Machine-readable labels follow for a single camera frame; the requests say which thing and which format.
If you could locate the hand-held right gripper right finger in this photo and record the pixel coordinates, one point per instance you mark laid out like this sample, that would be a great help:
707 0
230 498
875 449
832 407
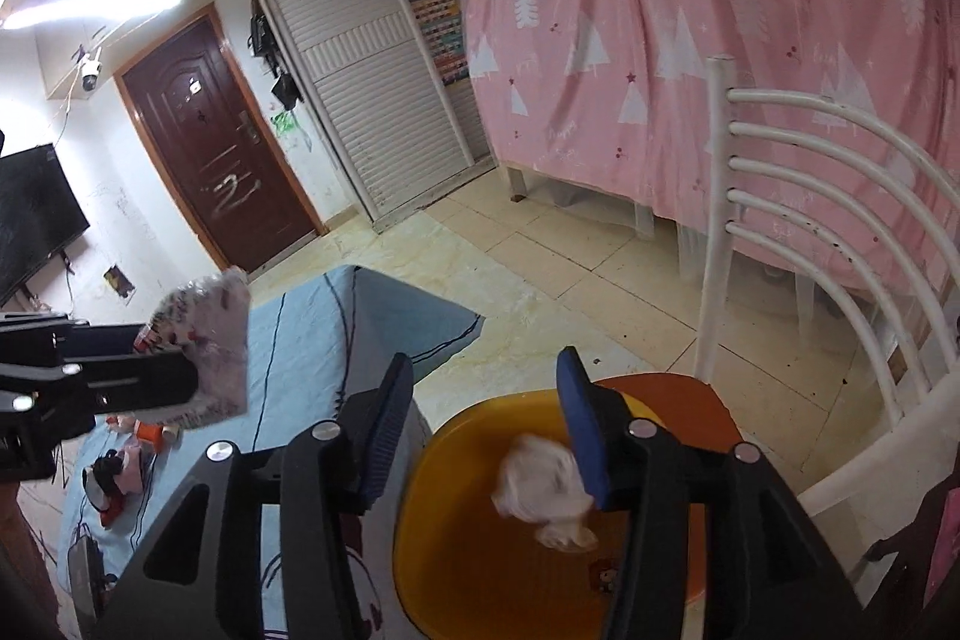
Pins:
582 441

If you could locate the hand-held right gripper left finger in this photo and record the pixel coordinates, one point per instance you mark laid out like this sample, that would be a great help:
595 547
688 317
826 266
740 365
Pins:
384 437

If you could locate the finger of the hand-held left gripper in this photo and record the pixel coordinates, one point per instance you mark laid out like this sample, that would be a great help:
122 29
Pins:
142 385
45 329

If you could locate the clear printed plastic wrapper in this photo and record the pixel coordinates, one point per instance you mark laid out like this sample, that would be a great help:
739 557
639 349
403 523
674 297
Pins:
217 340

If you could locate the yellow plastic basin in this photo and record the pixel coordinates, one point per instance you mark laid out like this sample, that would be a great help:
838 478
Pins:
465 535

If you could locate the person's left forearm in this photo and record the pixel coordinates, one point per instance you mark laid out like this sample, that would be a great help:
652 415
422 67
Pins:
21 557

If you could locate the pastel pink purple sock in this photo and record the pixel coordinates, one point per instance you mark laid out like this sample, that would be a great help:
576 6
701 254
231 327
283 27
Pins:
133 467

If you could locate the black television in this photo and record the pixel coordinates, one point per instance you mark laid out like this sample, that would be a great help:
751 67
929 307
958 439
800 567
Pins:
34 220

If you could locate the red sock white stripe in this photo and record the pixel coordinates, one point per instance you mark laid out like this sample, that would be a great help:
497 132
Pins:
109 514

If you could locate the light blue table sheet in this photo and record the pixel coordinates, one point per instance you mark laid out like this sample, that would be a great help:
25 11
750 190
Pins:
300 340

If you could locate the dark red door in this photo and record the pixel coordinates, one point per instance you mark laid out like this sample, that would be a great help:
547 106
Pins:
210 145

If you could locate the white metal chair orange seat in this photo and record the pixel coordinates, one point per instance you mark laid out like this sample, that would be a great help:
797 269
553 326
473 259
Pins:
720 160

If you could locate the fluorescent light tube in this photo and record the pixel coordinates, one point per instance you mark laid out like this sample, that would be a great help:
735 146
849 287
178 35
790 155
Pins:
90 9

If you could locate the small black hanging bag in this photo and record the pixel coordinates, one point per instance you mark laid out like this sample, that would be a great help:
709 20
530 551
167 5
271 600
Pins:
286 91

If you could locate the dark cloth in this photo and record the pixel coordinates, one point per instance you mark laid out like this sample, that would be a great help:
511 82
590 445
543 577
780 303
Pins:
911 557

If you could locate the white slatted wardrobe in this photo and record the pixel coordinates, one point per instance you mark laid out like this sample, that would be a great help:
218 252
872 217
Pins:
360 85

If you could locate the white security camera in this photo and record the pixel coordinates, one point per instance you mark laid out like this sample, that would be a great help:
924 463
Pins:
90 74

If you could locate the colourful grid wall poster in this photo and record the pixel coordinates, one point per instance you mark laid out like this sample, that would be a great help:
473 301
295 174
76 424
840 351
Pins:
439 33

